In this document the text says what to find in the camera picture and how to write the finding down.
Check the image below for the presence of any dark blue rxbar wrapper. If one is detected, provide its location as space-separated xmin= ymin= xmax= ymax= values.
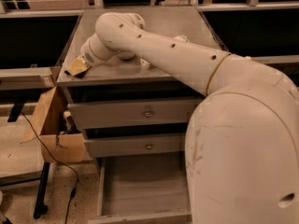
xmin=64 ymin=70 xmax=87 ymax=78

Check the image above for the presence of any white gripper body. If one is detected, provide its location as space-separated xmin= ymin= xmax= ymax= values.
xmin=80 ymin=34 xmax=118 ymax=66

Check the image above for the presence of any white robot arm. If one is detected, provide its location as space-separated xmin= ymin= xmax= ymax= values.
xmin=67 ymin=12 xmax=299 ymax=224

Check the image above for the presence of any grey top drawer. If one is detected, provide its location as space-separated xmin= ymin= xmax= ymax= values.
xmin=68 ymin=97 xmax=201 ymax=129

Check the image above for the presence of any grey open bottom drawer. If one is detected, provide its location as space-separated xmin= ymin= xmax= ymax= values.
xmin=88 ymin=152 xmax=192 ymax=224

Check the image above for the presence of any plastic bottle white cap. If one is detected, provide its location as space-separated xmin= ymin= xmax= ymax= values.
xmin=140 ymin=35 xmax=189 ymax=69

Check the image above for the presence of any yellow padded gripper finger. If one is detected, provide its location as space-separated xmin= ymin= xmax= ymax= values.
xmin=65 ymin=55 xmax=91 ymax=76

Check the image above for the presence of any black table leg stand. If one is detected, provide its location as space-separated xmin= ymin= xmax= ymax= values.
xmin=34 ymin=162 xmax=50 ymax=219

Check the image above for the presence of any white ceramic bowl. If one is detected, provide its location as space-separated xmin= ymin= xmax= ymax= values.
xmin=118 ymin=52 xmax=135 ymax=60

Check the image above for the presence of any black floor cable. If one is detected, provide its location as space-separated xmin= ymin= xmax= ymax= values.
xmin=20 ymin=110 xmax=80 ymax=224

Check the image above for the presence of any grey drawer cabinet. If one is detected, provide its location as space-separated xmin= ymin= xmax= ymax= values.
xmin=56 ymin=6 xmax=232 ymax=161

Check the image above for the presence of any grey middle drawer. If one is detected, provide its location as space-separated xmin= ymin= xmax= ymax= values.
xmin=85 ymin=133 xmax=185 ymax=158

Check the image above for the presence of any brown cardboard box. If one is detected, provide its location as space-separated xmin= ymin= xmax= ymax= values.
xmin=21 ymin=87 xmax=86 ymax=163

